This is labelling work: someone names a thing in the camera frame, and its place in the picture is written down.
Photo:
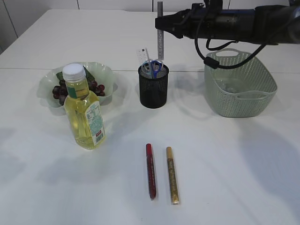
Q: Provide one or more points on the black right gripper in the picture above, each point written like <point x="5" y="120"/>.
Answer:
<point x="186" y="22"/>

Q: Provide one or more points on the silver glitter marker pen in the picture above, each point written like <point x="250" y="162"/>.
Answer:
<point x="160" y="33"/>

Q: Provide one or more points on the clear plastic ruler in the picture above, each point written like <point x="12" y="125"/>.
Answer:
<point x="143" y="56"/>

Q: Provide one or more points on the blue scissors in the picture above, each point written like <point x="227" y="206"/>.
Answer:
<point x="156" y="67"/>

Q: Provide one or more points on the pink purple scissors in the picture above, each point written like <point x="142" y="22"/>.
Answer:
<point x="145" y="67"/>

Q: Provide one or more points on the clear plastic sheet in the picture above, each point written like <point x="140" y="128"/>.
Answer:
<point x="231" y="85"/>

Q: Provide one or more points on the yellow drink bottle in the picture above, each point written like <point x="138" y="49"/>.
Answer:
<point x="82" y="107"/>

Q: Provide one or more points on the purple artificial grape bunch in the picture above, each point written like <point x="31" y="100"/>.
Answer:
<point x="60" y="91"/>

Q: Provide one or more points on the red glitter marker pen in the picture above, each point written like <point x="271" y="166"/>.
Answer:
<point x="151" y="172"/>

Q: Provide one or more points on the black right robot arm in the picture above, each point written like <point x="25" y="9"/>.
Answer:
<point x="273" y="24"/>

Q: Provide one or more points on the black mesh pen holder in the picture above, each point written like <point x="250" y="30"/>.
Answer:
<point x="153" y="92"/>

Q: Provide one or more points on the green woven plastic basket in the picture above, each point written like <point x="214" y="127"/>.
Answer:
<point x="241" y="92"/>

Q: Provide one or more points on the green wavy plate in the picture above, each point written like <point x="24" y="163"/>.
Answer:
<point x="102" y="74"/>

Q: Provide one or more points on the gold glitter marker pen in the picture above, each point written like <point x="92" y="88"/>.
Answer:
<point x="174" y="194"/>

